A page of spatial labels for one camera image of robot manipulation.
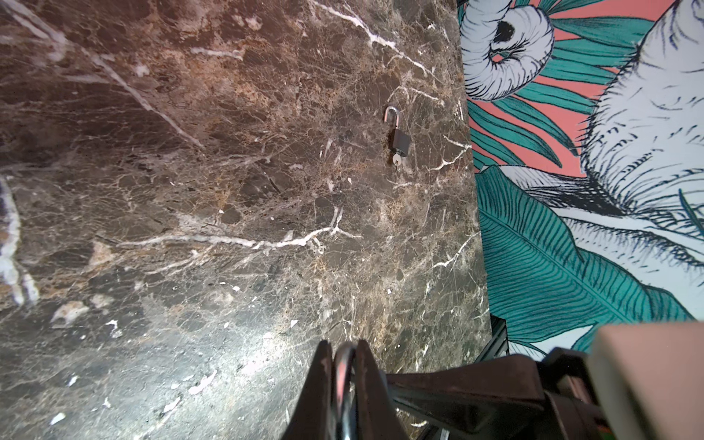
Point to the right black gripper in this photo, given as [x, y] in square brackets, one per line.
[512, 397]

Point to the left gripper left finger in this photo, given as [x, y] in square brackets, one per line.
[313, 414]

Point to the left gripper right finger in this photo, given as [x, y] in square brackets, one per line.
[376, 415]

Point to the blue padlock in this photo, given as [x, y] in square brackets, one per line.
[344, 404]

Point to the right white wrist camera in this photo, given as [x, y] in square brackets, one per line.
[648, 379]

